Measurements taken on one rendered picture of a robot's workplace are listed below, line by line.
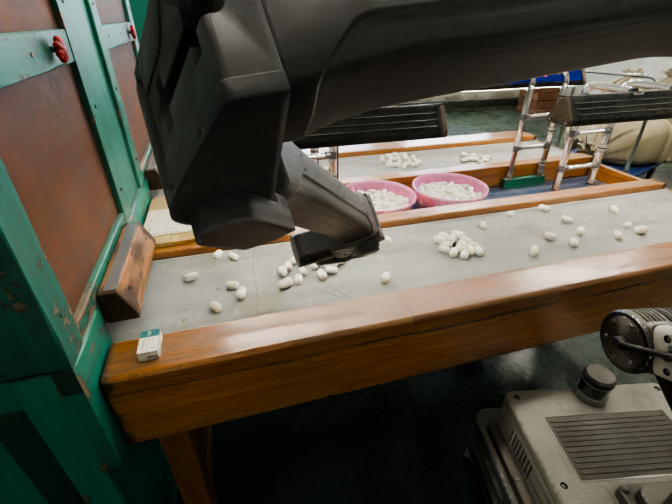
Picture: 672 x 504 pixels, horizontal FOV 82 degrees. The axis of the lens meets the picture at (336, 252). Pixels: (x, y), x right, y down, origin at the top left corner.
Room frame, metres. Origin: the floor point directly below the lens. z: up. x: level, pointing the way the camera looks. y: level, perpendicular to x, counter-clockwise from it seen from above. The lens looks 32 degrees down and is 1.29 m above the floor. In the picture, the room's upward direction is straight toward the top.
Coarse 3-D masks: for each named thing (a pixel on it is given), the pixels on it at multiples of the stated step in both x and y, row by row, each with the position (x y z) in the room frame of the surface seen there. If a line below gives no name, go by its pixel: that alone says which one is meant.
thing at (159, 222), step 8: (152, 216) 1.03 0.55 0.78; (160, 216) 1.03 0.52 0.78; (168, 216) 1.03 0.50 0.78; (152, 224) 0.98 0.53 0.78; (160, 224) 0.98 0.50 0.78; (168, 224) 0.98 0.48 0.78; (176, 224) 0.98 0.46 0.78; (152, 232) 0.94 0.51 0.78; (160, 232) 0.94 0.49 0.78; (168, 232) 0.94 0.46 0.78; (176, 232) 0.94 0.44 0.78
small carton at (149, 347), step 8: (144, 336) 0.53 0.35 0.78; (152, 336) 0.53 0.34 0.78; (160, 336) 0.53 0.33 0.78; (144, 344) 0.50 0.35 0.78; (152, 344) 0.50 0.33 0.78; (160, 344) 0.52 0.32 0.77; (144, 352) 0.49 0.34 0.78; (152, 352) 0.49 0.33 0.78; (160, 352) 0.50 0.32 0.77; (144, 360) 0.48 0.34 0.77
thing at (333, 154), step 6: (330, 150) 1.05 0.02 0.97; (336, 150) 1.05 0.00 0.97; (312, 156) 1.03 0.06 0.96; (318, 156) 1.04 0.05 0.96; (324, 156) 1.04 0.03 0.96; (330, 156) 1.05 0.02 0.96; (336, 156) 1.05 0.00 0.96; (330, 162) 1.05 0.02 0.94; (336, 162) 1.05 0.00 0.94; (330, 168) 1.05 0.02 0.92; (336, 168) 1.05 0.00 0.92; (336, 174) 1.05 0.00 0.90
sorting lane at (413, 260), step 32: (640, 192) 1.31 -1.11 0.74; (416, 224) 1.06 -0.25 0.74; (448, 224) 1.06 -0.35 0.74; (512, 224) 1.06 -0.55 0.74; (544, 224) 1.06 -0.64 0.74; (576, 224) 1.06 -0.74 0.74; (608, 224) 1.06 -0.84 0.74; (640, 224) 1.06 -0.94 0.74; (192, 256) 0.87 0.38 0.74; (224, 256) 0.87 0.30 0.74; (256, 256) 0.87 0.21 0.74; (288, 256) 0.87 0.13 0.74; (384, 256) 0.87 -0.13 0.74; (416, 256) 0.87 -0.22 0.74; (448, 256) 0.87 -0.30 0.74; (480, 256) 0.87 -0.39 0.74; (512, 256) 0.87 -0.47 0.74; (544, 256) 0.87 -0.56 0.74; (576, 256) 0.87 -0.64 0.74; (160, 288) 0.73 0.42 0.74; (192, 288) 0.73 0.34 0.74; (224, 288) 0.73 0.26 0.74; (256, 288) 0.73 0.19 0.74; (288, 288) 0.73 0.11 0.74; (320, 288) 0.73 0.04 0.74; (352, 288) 0.73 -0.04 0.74; (384, 288) 0.73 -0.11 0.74; (128, 320) 0.62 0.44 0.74; (160, 320) 0.62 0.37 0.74; (192, 320) 0.62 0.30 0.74; (224, 320) 0.62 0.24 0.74
